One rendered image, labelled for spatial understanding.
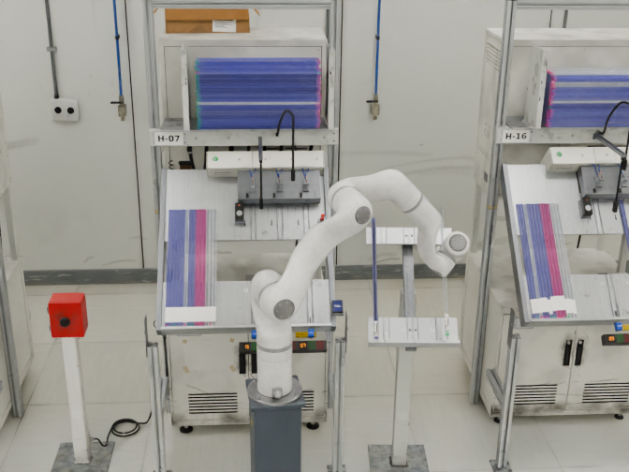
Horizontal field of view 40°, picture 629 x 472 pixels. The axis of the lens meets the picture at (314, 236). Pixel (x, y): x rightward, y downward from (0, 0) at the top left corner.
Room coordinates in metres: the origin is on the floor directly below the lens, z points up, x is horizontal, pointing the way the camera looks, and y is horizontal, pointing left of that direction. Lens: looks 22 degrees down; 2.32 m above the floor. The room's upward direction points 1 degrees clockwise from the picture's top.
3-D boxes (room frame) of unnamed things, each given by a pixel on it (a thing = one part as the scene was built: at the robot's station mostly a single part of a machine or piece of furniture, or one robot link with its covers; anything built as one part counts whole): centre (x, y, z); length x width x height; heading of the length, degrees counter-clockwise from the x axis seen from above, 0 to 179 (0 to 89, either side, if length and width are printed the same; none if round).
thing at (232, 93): (3.50, 0.24, 1.52); 0.51 x 0.13 x 0.27; 94
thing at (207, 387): (3.61, 0.30, 0.31); 0.70 x 0.65 x 0.62; 94
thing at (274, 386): (2.56, 0.13, 0.79); 0.19 x 0.19 x 0.18
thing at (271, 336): (2.59, 0.14, 1.00); 0.19 x 0.12 x 0.24; 21
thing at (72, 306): (3.10, 0.99, 0.39); 0.24 x 0.24 x 0.78; 4
